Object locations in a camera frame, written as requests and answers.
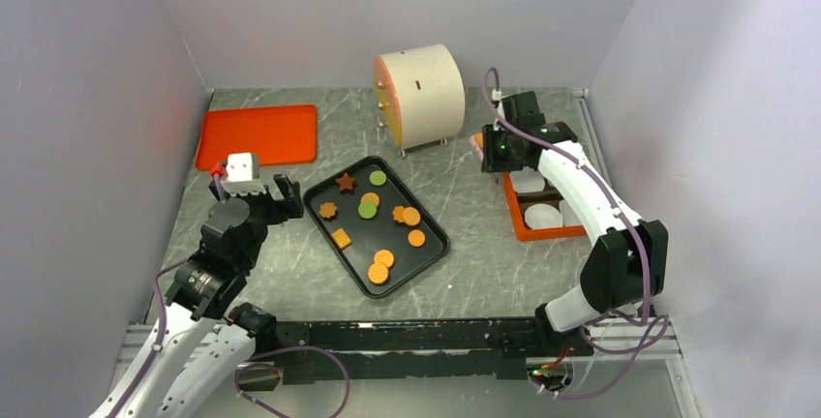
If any green sandwich cookie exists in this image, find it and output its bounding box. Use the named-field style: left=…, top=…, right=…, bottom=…
left=357, top=200, right=379, bottom=220

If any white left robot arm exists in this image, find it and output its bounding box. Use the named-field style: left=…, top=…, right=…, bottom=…
left=93, top=174, right=304, bottom=417

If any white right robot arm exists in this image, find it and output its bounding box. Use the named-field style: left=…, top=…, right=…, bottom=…
left=481, top=90, right=669, bottom=355

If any white paper cup middle left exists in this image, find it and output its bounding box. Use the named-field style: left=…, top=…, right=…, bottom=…
left=509, top=169, right=546, bottom=194

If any white paper cup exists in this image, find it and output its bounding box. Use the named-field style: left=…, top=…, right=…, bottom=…
left=524, top=203, right=563, bottom=230
left=559, top=200, right=582, bottom=227
left=509, top=169, right=546, bottom=194

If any orange flower cookie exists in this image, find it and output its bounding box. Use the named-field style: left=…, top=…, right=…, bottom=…
left=319, top=202, right=338, bottom=221
left=392, top=206, right=406, bottom=224

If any orange cookie box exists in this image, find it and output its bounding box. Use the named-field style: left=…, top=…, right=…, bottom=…
left=502, top=169, right=586, bottom=242

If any brown star cookie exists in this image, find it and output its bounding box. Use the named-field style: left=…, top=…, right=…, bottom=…
left=335, top=172, right=356, bottom=194

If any orange flat tray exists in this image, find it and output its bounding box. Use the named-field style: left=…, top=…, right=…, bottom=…
left=195, top=104, right=318, bottom=171

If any square waffle cookie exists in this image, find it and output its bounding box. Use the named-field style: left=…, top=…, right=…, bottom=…
left=331, top=228, right=352, bottom=251

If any white paper cup front left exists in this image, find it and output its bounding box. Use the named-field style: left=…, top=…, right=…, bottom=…
left=524, top=203, right=563, bottom=230

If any round orange cookie by green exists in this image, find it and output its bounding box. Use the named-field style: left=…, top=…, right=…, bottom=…
left=360, top=193, right=380, bottom=206

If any plain green round cookie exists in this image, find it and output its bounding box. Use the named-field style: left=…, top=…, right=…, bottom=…
left=369, top=170, right=387, bottom=187

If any white paper cup front right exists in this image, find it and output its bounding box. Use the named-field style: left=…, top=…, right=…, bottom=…
left=559, top=200, right=582, bottom=227

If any black baking tray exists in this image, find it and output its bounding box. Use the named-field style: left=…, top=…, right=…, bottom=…
left=303, top=156, right=450, bottom=299

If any round cream toy oven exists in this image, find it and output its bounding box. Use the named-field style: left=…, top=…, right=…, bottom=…
left=373, top=44, right=466, bottom=157

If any orange flower cookie right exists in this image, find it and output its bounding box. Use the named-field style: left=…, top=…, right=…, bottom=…
left=392, top=206, right=406, bottom=224

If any round orange cookie right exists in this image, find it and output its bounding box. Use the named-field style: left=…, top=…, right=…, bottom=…
left=402, top=207, right=421, bottom=226

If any round orange cookie front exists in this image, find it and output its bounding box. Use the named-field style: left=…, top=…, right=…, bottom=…
left=367, top=262, right=390, bottom=285

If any plain orange round cookie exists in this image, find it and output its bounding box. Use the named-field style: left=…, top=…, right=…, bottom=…
left=408, top=229, right=426, bottom=248

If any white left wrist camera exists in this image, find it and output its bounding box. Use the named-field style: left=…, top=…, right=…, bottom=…
left=209, top=152, right=265, bottom=200

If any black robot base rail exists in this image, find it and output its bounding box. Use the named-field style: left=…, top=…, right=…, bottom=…
left=256, top=316, right=593, bottom=385

